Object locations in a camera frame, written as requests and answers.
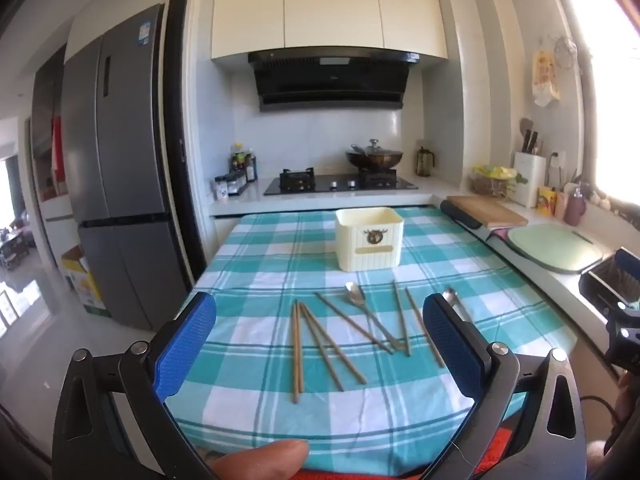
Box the dark wok with lid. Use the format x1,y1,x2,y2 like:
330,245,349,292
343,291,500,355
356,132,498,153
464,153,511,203
345,139,405,171

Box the person's left hand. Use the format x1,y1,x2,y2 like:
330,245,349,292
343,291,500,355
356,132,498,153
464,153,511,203
206,437,311,480

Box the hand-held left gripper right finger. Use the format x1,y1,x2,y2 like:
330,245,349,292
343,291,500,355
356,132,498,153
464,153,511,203
422,292,588,480

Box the wooden cutting board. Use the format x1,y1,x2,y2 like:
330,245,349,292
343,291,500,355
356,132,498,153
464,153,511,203
446,195,529,227

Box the gold handled metal spoon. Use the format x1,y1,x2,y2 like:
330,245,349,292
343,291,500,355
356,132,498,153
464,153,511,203
344,281,405,351

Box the grey refrigerator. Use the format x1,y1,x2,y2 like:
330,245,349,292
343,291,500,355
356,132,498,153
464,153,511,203
60,4,193,331

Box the cream ribbed utensil holder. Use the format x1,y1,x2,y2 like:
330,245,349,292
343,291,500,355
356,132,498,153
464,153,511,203
335,207,405,272

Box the black padded roll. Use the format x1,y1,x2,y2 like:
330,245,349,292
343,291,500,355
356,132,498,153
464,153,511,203
439,200,482,229

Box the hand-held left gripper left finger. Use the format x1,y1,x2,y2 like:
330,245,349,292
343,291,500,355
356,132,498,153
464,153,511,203
52,291,221,480

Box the teal plaid tablecloth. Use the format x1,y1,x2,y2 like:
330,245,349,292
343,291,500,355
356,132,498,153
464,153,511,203
165,205,576,478

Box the black range hood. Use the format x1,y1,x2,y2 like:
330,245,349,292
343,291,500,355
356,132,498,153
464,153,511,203
247,50,422,113

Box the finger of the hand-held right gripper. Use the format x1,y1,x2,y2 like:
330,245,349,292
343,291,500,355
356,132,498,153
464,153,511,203
615,247,640,307
579,260,626,313

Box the hanging printed towel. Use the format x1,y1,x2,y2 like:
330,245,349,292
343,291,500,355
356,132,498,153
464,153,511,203
531,49,562,107

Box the yellow cardboard box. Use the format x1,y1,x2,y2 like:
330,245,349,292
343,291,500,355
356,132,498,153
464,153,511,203
61,245,112,318

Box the black gas stove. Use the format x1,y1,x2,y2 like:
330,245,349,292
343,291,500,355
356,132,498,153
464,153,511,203
263,166,418,196

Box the green cutting board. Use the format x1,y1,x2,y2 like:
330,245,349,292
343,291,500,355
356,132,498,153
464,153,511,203
506,224,606,275

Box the cream upper kitchen cabinets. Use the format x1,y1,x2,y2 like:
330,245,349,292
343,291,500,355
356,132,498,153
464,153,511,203
211,0,448,68

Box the purple soap dispenser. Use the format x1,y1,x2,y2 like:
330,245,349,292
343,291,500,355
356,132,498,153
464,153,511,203
564,186,588,227

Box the white knife block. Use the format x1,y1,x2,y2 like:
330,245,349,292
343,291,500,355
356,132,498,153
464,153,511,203
514,152,547,209

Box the silver metal spoon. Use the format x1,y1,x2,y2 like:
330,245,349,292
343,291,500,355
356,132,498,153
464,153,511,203
443,287,473,323

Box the wire basket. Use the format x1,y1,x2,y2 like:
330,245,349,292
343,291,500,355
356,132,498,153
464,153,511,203
469,170,521,198

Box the yellow bag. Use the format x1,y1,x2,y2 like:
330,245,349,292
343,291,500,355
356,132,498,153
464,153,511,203
473,165,519,181

